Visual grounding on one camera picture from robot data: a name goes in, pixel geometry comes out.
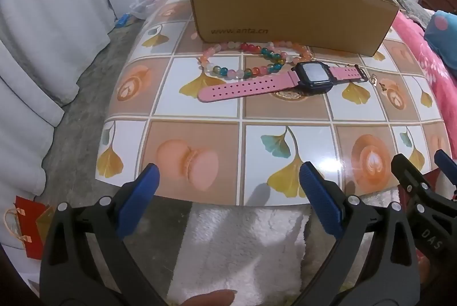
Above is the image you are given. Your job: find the pink strap digital watch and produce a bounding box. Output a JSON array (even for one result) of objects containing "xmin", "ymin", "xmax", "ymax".
[{"xmin": 197, "ymin": 61, "xmax": 369, "ymax": 104}]

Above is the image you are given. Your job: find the red gift bag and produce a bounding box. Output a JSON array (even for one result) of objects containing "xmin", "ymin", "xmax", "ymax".
[{"xmin": 3, "ymin": 195, "xmax": 54, "ymax": 260}]

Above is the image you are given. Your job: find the white curtain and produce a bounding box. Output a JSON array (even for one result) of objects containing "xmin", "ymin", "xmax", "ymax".
[{"xmin": 0, "ymin": 0, "xmax": 118, "ymax": 197}]

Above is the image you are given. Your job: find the pink floral blanket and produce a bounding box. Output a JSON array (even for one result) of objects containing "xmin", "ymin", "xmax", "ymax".
[{"xmin": 391, "ymin": 11, "xmax": 457, "ymax": 135}]

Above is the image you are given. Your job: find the blue plush toy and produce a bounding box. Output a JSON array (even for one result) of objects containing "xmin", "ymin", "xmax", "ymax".
[{"xmin": 423, "ymin": 10, "xmax": 457, "ymax": 53}]

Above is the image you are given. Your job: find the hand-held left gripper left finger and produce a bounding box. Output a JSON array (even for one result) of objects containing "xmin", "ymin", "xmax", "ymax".
[{"xmin": 39, "ymin": 162, "xmax": 168, "ymax": 306}]

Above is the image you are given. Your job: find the person's left hand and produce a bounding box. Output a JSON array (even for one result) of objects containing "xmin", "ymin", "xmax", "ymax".
[{"xmin": 177, "ymin": 289, "xmax": 238, "ymax": 306}]

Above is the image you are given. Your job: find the multicoloured bead necklace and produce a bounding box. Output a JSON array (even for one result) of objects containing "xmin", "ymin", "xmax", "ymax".
[{"xmin": 199, "ymin": 41, "xmax": 315, "ymax": 80}]

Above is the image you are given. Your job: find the brown cardboard box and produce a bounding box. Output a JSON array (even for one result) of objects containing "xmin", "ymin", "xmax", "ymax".
[{"xmin": 185, "ymin": 0, "xmax": 400, "ymax": 57}]

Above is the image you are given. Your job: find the white fluffy towel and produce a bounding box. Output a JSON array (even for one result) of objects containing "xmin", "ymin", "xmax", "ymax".
[{"xmin": 166, "ymin": 204, "xmax": 311, "ymax": 303}]

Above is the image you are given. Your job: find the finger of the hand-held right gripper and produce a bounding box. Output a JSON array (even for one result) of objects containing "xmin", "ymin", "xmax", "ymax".
[
  {"xmin": 435, "ymin": 150, "xmax": 457, "ymax": 201},
  {"xmin": 391, "ymin": 154, "xmax": 457, "ymax": 274}
]

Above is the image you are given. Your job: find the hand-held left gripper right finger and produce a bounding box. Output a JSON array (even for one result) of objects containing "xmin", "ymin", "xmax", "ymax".
[{"xmin": 296, "ymin": 161, "xmax": 422, "ymax": 306}]

